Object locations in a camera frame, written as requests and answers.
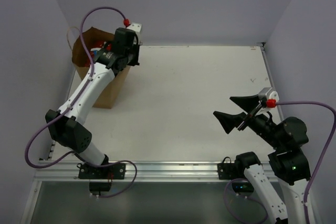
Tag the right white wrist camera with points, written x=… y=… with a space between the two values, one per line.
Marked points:
x=268 y=97

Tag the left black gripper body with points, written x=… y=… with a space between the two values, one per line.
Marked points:
x=134 y=57

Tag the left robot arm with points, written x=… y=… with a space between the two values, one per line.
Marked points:
x=66 y=125

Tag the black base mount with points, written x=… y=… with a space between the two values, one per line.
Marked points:
x=100 y=179
x=227 y=170

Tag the brown paper bag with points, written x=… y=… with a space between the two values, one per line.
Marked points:
x=94 y=38

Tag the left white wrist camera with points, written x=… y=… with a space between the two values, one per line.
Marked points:
x=136 y=27

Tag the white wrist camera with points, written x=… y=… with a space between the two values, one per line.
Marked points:
x=268 y=97
x=136 y=27

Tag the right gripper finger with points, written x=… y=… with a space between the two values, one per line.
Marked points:
x=248 y=103
x=230 y=121

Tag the aluminium front rail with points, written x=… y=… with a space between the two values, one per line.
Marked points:
x=176 y=172

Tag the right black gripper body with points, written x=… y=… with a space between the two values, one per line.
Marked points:
x=261 y=125

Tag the red Doritos chip bag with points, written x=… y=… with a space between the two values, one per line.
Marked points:
x=95 y=48

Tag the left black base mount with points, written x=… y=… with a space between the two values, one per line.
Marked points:
x=100 y=179

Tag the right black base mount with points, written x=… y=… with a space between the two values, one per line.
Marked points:
x=227 y=170

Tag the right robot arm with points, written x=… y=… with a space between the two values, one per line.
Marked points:
x=288 y=162

